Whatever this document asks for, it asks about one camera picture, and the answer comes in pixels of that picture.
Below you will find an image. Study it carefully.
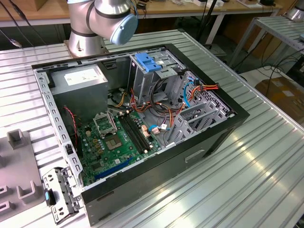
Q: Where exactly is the blue wire white plug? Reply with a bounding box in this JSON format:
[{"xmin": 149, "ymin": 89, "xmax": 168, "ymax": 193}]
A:
[{"xmin": 148, "ymin": 123, "xmax": 171, "ymax": 136}]

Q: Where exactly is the cable with metal plug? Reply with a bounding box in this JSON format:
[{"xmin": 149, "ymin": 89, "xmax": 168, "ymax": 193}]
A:
[{"xmin": 0, "ymin": 28, "xmax": 23, "ymax": 48}]

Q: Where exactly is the grey metal drive cage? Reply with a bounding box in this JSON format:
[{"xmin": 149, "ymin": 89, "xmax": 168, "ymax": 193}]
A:
[{"xmin": 127, "ymin": 49, "xmax": 187, "ymax": 105}]

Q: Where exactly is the blue plastic drive latch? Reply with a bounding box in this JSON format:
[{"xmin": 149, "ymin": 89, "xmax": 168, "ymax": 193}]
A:
[{"xmin": 134, "ymin": 53, "xmax": 162, "ymax": 74}]

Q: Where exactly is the grey power supply unit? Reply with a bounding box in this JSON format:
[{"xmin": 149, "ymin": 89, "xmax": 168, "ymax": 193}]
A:
[{"xmin": 48, "ymin": 64, "xmax": 110, "ymax": 126}]

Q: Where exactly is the grey parts rack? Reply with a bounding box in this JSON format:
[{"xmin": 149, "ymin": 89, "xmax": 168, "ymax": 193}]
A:
[{"xmin": 0, "ymin": 128, "xmax": 47, "ymax": 216}]

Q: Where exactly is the metal socket cover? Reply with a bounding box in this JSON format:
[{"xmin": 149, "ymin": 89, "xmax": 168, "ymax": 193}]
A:
[{"xmin": 92, "ymin": 111, "xmax": 118, "ymax": 138}]

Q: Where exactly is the metal slot retainer bracket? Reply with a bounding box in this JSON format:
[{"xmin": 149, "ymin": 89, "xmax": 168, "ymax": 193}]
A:
[{"xmin": 42, "ymin": 166, "xmax": 84, "ymax": 225}]

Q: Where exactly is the red black twisted wire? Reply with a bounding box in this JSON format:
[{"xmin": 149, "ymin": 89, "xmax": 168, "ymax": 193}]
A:
[{"xmin": 63, "ymin": 105, "xmax": 79, "ymax": 145}]

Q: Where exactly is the metal slat side table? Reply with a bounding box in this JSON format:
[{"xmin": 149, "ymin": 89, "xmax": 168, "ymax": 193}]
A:
[{"xmin": 229, "ymin": 15, "xmax": 304, "ymax": 69}]

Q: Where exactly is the green motherboard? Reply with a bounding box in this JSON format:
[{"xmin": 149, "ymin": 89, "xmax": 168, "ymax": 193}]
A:
[{"xmin": 77, "ymin": 110, "xmax": 162, "ymax": 187}]

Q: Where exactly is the black clip blue tab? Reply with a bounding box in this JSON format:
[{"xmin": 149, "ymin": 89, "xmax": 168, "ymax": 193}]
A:
[{"xmin": 44, "ymin": 189, "xmax": 57, "ymax": 206}]

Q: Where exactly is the large cardboard box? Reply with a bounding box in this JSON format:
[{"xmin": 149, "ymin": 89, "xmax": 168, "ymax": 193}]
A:
[{"xmin": 255, "ymin": 76, "xmax": 304, "ymax": 119}]

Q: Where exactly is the small white box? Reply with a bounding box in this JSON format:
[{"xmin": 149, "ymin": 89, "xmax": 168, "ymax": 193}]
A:
[{"xmin": 193, "ymin": 0, "xmax": 224, "ymax": 8}]

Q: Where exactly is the grey metal disk bay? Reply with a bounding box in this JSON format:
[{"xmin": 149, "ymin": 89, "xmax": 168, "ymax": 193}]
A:
[{"xmin": 163, "ymin": 101, "xmax": 236, "ymax": 147}]

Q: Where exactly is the orange black wire bundle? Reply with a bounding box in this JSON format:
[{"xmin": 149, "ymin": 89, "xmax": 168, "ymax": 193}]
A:
[{"xmin": 129, "ymin": 87, "xmax": 186, "ymax": 129}]

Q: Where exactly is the black RAM slot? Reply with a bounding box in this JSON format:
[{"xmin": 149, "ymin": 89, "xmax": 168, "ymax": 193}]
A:
[
  {"xmin": 125, "ymin": 113, "xmax": 154, "ymax": 150},
  {"xmin": 118, "ymin": 115, "xmax": 146, "ymax": 154}
]

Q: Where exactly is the black PC case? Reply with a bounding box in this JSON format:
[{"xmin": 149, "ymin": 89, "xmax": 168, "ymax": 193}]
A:
[{"xmin": 30, "ymin": 43, "xmax": 251, "ymax": 228}]

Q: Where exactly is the wooden desk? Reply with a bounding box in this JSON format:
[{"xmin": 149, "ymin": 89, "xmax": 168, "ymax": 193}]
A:
[{"xmin": 0, "ymin": 0, "xmax": 285, "ymax": 46}]

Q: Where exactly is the black dangling cable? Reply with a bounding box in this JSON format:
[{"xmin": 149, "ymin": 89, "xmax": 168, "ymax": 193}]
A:
[{"xmin": 8, "ymin": 0, "xmax": 48, "ymax": 46}]

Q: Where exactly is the yellow power wire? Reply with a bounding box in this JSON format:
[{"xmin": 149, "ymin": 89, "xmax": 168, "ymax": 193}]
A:
[{"xmin": 116, "ymin": 91, "xmax": 127, "ymax": 107}]

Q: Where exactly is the blue expansion slot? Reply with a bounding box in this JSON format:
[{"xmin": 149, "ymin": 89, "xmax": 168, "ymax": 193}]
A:
[{"xmin": 95, "ymin": 158, "xmax": 133, "ymax": 181}]

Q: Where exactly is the orange power wire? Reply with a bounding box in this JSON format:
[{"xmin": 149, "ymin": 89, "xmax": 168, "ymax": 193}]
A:
[{"xmin": 190, "ymin": 82, "xmax": 219, "ymax": 95}]

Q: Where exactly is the CPU socket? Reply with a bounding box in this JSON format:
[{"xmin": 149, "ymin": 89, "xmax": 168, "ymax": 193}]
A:
[{"xmin": 104, "ymin": 134, "xmax": 124, "ymax": 152}]

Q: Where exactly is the small brown box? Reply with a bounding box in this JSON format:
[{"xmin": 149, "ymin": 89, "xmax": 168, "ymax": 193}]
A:
[{"xmin": 35, "ymin": 0, "xmax": 49, "ymax": 11}]

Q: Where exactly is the blue data wire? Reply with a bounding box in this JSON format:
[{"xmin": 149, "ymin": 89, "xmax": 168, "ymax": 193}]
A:
[{"xmin": 183, "ymin": 77, "xmax": 199, "ymax": 109}]

